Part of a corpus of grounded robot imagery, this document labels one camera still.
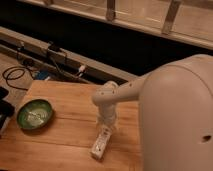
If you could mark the green ceramic bowl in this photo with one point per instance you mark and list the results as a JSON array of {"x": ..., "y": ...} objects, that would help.
[{"x": 34, "y": 114}]

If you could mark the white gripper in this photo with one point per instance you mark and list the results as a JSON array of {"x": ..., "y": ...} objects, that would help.
[{"x": 107, "y": 116}]

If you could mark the small white labelled bottle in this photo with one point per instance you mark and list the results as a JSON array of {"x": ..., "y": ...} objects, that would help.
[{"x": 100, "y": 144}]

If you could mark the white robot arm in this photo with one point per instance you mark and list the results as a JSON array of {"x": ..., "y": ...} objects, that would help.
[{"x": 175, "y": 113}]

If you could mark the blue object behind table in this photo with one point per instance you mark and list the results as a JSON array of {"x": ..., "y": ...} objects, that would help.
[{"x": 42, "y": 75}]

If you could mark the metal floor rail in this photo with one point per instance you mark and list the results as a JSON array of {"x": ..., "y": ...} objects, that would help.
[{"x": 70, "y": 59}]

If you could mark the black device at left edge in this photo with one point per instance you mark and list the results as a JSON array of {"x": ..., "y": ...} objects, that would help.
[{"x": 6, "y": 108}]

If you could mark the white window frame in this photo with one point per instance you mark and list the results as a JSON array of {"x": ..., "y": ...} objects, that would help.
[{"x": 187, "y": 21}]

